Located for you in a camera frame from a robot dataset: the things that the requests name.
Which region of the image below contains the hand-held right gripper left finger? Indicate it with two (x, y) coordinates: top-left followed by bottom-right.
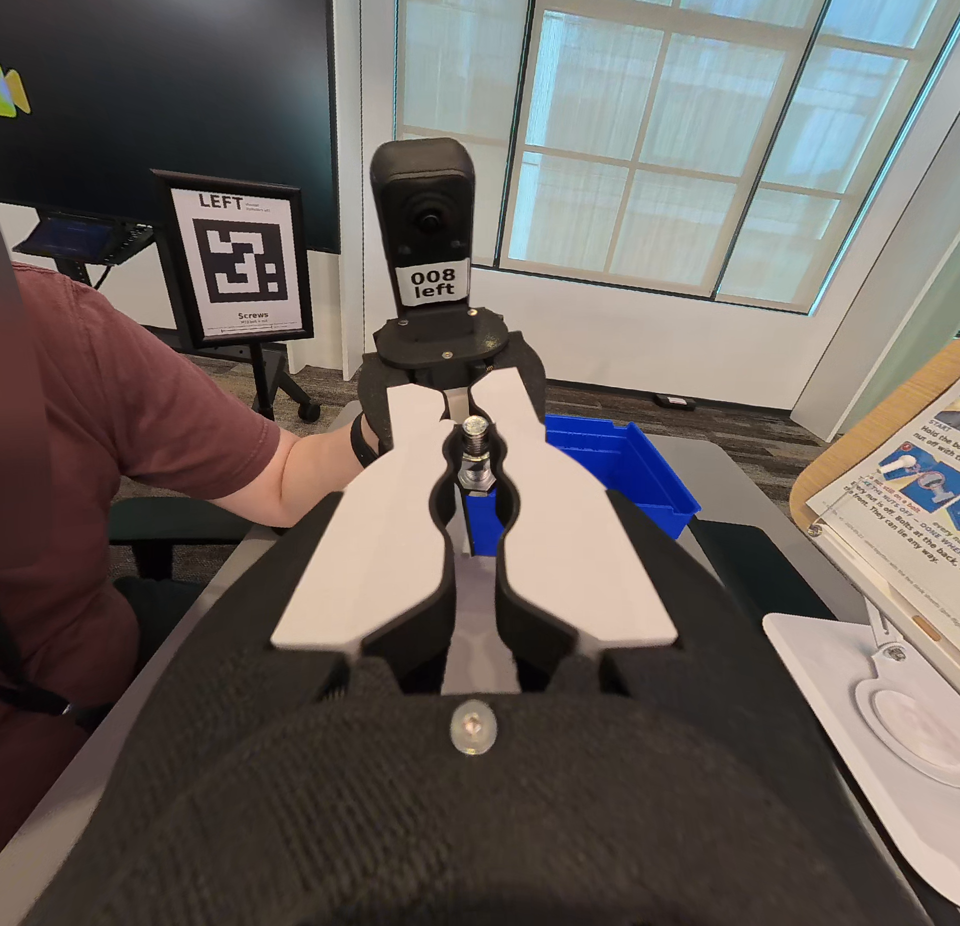
(268, 422), (460, 693)

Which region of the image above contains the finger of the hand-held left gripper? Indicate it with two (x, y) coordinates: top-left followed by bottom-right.
(469, 367), (549, 448)
(384, 383), (453, 456)

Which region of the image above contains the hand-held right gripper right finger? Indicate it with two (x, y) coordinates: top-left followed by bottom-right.
(492, 422), (681, 693)

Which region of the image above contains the silver hex bolt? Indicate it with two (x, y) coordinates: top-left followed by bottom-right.
(456, 414), (498, 498)

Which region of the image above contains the blue plastic parts bin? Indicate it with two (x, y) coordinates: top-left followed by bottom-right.
(461, 413), (703, 557)

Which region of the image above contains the person's left forearm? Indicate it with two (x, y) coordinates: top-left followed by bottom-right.
(202, 419), (380, 531)

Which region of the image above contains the black sign stand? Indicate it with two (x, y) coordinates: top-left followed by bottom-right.
(13, 204), (324, 423)

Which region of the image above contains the black desk mat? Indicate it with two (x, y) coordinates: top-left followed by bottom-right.
(687, 515), (960, 926)

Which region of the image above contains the black framed marker sign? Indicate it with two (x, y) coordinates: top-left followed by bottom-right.
(151, 169), (316, 351)

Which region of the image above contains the large grid window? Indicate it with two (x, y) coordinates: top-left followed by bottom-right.
(393, 0), (960, 315)

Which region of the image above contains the instruction sheet on stand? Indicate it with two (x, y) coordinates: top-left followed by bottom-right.
(762, 339), (960, 906)

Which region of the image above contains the large black screen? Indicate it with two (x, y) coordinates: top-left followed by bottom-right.
(0, 0), (343, 256)

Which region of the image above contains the small dark tablet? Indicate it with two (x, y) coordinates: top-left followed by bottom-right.
(13, 212), (123, 264)

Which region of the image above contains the black lanyard strap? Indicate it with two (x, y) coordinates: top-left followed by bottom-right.
(0, 618), (75, 719)

